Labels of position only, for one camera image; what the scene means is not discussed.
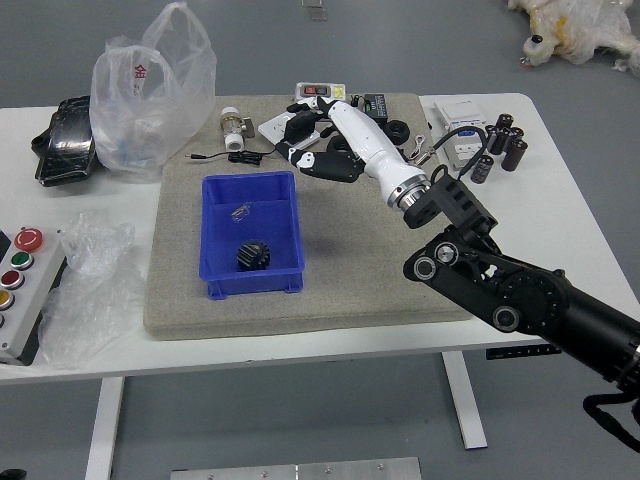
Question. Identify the white table leg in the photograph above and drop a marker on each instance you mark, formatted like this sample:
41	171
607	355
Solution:
106	420
465	400

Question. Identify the black power adapter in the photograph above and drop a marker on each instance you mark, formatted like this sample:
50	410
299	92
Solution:
296	127

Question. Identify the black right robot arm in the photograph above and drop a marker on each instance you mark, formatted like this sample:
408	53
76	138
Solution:
530	300

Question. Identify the grey push-button control box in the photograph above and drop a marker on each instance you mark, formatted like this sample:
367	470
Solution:
30	300

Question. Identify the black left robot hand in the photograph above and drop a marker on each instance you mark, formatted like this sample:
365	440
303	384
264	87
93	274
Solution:
12	475

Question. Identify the crumpled clear plastic bag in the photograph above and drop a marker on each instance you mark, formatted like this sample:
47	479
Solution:
90	300

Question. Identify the black module green terminals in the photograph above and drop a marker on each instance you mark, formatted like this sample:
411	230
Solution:
378	104

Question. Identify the grey metal plate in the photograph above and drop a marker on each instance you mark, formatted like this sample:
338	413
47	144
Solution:
300	471

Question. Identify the black cylindrical capacitor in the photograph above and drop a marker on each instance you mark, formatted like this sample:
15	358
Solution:
504	122
496	141
515	155
515	133
482	169

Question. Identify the white wall socket plate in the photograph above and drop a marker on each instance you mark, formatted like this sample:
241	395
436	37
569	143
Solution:
270	129

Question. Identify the grey-brown foam mat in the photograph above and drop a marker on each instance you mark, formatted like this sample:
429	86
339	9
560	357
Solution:
325	300

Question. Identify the white plastic bag red print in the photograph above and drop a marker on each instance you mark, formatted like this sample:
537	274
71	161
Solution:
150	100

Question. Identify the black plastic tray stack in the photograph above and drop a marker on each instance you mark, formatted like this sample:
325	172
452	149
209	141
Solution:
65	150

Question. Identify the brass valve white fittings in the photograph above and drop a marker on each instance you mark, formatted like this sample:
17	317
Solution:
232	127

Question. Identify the large black hex nut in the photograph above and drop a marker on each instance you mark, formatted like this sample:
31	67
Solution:
335	145

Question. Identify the small black hex nut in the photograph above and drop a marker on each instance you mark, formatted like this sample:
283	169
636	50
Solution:
401	131

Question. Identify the blue plastic box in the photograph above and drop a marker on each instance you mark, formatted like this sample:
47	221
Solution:
280	230

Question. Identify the plush toy in plastic wrap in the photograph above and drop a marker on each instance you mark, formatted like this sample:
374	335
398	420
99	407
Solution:
580	30

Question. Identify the grey switch box red buttons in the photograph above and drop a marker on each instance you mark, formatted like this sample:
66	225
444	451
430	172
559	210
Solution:
310	91

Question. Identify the large black gear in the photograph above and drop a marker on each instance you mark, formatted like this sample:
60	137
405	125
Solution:
254	256

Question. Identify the metal floor fixture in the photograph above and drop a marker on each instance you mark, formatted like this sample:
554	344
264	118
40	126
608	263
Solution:
313	10

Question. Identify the small clear plastic packet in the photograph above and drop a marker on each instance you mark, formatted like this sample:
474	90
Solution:
240	212

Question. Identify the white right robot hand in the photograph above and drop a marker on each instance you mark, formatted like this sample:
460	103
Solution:
370	140

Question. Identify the black table control panel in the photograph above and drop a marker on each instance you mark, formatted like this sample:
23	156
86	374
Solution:
520	351

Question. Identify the white circuit breaker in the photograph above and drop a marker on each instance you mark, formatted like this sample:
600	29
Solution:
460	112

